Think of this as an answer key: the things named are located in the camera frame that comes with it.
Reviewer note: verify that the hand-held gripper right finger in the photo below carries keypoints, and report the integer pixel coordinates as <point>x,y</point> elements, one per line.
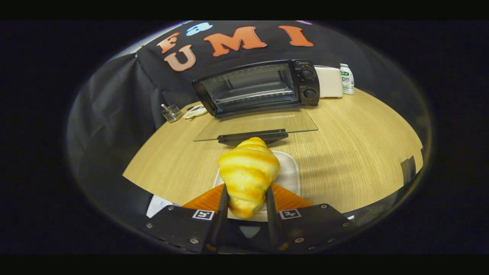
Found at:
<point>272,225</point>

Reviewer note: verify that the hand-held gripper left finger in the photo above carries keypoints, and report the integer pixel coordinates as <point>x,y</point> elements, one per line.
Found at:
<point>221,225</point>

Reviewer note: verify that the black backdrop cloth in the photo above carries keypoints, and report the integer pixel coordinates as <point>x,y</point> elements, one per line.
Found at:
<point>110,114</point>

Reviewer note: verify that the yellow croissant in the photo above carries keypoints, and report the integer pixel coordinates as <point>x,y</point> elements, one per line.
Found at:
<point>248,172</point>

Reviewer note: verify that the white paper sheet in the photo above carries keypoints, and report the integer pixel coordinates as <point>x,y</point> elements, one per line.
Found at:
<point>157,206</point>

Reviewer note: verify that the white pop-up toaster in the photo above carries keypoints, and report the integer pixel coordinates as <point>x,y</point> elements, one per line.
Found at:
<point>329,82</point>

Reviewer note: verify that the white bottle green label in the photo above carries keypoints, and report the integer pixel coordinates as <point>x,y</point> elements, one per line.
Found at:
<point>347,80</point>

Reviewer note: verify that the black toaster oven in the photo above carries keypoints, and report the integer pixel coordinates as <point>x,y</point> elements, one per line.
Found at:
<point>259,88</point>

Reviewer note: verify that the white square plate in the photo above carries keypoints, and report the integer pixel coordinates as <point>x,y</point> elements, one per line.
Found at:
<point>290,175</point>

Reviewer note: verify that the small white flat object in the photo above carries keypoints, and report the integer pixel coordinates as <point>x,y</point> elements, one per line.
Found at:
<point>195,112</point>

